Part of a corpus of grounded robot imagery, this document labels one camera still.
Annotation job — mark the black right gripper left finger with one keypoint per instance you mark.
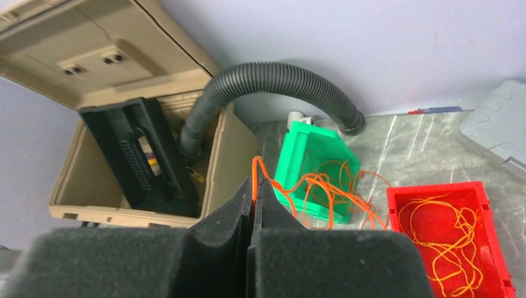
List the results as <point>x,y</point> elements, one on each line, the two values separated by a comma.
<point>205,260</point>

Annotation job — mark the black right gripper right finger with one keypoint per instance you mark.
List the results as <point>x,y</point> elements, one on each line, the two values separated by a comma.
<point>285,259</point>

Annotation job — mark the yellow tool in toolbox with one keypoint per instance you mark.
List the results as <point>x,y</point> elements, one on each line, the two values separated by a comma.
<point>197,176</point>

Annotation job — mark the green plastic bin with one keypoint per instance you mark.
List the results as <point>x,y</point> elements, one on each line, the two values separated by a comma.
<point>308,149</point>

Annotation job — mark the black toolbox tray insert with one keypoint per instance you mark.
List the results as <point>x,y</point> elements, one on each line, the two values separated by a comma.
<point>137,143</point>

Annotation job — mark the white pipe fitting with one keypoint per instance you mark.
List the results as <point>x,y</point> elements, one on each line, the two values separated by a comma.
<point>295,116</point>

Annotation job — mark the red plastic bin right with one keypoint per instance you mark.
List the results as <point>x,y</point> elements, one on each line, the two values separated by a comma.
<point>452,227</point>

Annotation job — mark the tan plastic toolbox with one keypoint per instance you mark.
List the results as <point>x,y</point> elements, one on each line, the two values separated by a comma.
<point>94,53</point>

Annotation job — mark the grey plastic case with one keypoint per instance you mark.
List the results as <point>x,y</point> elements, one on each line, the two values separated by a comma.
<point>495,130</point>

